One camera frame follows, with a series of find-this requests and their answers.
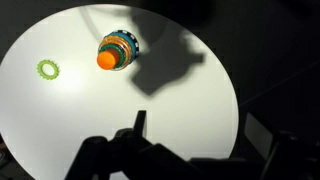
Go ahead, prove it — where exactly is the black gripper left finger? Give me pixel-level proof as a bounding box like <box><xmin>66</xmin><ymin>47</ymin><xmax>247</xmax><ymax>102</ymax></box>
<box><xmin>64</xmin><ymin>110</ymin><xmax>208</xmax><ymax>180</ymax></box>

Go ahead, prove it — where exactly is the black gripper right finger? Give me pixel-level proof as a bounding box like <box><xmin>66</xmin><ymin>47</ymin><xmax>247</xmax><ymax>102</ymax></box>
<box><xmin>244</xmin><ymin>112</ymin><xmax>320</xmax><ymax>180</ymax></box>

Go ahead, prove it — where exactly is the lime green toothed ring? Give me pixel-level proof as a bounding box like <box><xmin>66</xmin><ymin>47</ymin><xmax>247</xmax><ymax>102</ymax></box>
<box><xmin>36</xmin><ymin>59</ymin><xmax>61</xmax><ymax>81</ymax></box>

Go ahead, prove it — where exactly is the orange ring holder peg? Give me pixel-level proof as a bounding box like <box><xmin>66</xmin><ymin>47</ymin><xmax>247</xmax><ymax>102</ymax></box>
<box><xmin>96</xmin><ymin>49</ymin><xmax>122</xmax><ymax>71</ymax></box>

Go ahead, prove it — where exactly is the dark green toothed ring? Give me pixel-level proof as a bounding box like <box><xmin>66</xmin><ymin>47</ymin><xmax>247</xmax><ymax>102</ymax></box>
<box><xmin>98</xmin><ymin>44</ymin><xmax>130</xmax><ymax>70</ymax></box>

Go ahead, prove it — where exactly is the blue ring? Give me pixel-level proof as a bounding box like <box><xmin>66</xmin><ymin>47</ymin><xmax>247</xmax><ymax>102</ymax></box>
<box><xmin>123</xmin><ymin>33</ymin><xmax>140</xmax><ymax>65</ymax></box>

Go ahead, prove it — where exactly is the black white checkered ring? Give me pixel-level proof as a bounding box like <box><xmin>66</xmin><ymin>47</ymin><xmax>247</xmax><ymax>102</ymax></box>
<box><xmin>106</xmin><ymin>29</ymin><xmax>141</xmax><ymax>56</ymax></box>

